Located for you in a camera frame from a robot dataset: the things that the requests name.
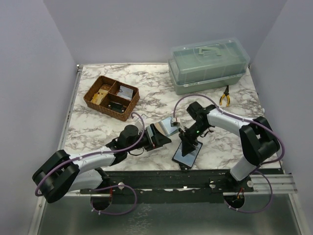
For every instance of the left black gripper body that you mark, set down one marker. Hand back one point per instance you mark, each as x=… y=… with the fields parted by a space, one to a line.
x=146 y=142

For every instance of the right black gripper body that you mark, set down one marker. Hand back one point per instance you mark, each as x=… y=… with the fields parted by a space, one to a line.
x=192 y=133

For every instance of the black leather card holder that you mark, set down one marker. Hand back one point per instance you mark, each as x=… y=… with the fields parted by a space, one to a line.
x=186 y=162

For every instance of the white VIP card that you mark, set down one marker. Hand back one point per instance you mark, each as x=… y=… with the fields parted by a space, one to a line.
x=125 y=92

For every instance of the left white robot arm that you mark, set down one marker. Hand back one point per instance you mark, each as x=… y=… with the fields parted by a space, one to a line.
x=63 y=172

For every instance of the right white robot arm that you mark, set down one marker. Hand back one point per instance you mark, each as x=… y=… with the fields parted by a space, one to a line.
x=258 y=143

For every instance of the gold cards in basket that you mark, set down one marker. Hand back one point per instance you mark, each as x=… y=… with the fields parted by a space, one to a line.
x=99 y=96

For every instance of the black item in basket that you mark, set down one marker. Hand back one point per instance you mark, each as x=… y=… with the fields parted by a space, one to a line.
x=116 y=107

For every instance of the brown woven divided basket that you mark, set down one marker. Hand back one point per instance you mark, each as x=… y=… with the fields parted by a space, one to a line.
x=112 y=86

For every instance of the green plastic storage box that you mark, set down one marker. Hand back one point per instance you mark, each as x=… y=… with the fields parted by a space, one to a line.
x=207 y=65

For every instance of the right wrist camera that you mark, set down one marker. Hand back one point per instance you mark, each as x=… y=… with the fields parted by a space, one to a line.
x=176 y=123

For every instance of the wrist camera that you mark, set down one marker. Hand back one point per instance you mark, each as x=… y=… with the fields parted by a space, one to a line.
x=176 y=123
x=138 y=122

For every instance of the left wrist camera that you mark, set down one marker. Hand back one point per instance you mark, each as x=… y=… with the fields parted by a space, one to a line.
x=138 y=122

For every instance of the black metal base rail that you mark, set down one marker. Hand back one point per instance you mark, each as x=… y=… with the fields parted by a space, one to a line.
x=174 y=186

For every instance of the yellow handled pliers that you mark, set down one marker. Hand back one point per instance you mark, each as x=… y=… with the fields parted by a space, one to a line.
x=226 y=96

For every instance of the aluminium frame rail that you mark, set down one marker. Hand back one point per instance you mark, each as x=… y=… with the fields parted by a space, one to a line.
x=63 y=136

